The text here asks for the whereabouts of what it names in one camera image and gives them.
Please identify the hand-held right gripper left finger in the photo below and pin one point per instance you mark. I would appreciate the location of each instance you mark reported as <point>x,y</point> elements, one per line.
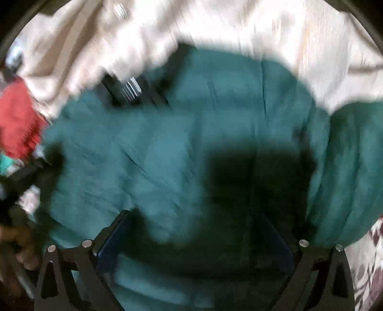
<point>112,239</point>

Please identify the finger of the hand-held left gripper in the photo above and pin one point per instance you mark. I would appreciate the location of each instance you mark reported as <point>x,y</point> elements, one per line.
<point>131,89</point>

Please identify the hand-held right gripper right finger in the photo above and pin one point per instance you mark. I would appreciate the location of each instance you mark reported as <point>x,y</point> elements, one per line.
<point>284,254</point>

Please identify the teal garment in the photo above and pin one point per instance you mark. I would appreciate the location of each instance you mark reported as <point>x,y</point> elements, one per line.
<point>179,134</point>

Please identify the person's left hand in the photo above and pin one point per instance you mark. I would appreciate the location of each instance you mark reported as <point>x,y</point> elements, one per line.
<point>21,242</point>

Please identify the green cloth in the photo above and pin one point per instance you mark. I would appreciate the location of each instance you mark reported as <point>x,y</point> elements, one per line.
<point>6,166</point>

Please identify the red heart-shaped pillow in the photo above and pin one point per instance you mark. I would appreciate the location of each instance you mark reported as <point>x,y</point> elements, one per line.
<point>18,119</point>

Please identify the floral red blanket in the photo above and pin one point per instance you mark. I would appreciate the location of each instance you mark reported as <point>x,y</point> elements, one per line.
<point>368,269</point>

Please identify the beige cloth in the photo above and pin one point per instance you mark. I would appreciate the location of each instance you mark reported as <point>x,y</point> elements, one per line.
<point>239,24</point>

